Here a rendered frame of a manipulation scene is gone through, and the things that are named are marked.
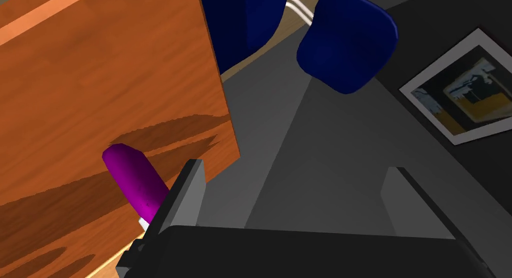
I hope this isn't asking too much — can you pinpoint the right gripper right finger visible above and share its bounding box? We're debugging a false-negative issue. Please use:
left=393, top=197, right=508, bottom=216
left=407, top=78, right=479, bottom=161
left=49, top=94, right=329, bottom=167
left=379, top=166, right=467, bottom=241

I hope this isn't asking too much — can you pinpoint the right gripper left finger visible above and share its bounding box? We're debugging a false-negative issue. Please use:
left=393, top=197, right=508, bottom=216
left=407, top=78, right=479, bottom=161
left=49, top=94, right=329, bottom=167
left=146, top=158, right=207, bottom=236

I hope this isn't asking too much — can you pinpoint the brown wooden table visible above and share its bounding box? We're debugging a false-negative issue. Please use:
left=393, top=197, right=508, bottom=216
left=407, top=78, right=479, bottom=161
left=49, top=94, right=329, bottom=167
left=0, top=0, right=241, bottom=278

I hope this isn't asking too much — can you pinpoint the blue chair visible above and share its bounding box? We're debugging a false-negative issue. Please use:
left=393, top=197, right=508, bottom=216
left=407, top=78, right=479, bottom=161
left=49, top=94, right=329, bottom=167
left=198, top=0, right=400, bottom=96

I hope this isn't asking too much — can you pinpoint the purple-handled tool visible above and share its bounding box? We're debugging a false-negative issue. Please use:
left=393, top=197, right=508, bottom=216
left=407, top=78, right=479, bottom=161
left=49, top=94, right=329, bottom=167
left=101, top=143, right=171, bottom=232

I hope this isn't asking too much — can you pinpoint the white-framed wall picture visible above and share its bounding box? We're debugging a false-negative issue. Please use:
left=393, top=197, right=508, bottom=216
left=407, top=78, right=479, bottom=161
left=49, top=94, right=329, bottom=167
left=399, top=28, right=512, bottom=146

